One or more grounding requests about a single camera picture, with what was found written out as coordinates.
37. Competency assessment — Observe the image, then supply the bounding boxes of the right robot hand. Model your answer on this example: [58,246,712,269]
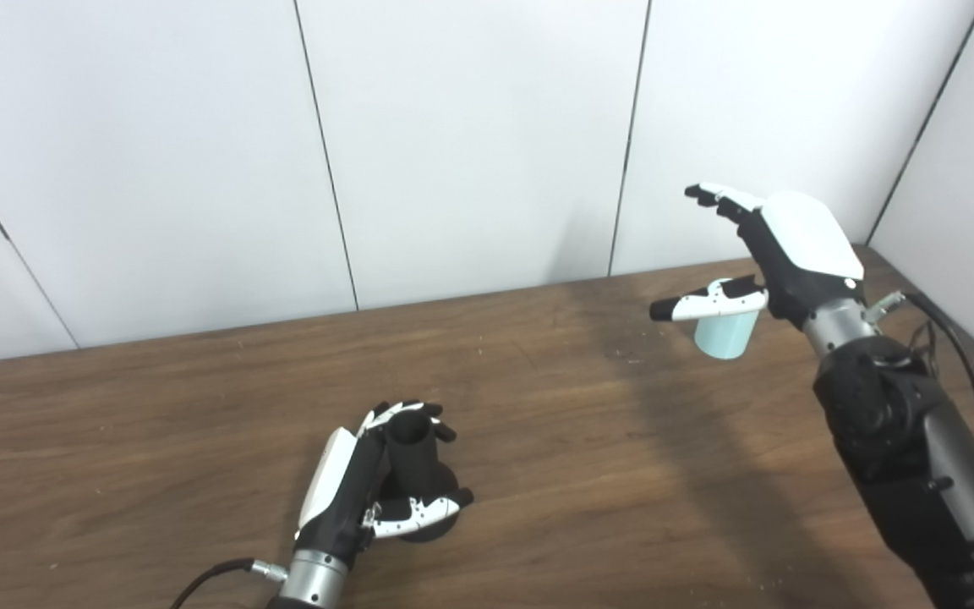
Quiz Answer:
[649,183,866,332]

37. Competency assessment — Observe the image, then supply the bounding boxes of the light blue cylinder cup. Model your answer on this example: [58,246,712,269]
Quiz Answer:
[693,277,763,360]

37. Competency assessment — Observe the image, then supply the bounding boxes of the black nozzle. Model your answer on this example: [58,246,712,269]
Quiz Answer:
[381,412,460,543]

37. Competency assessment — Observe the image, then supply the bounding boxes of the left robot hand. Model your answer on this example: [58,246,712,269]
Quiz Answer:
[295,400,475,569]

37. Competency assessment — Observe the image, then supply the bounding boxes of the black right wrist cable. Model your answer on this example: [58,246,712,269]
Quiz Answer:
[866,291,974,508]

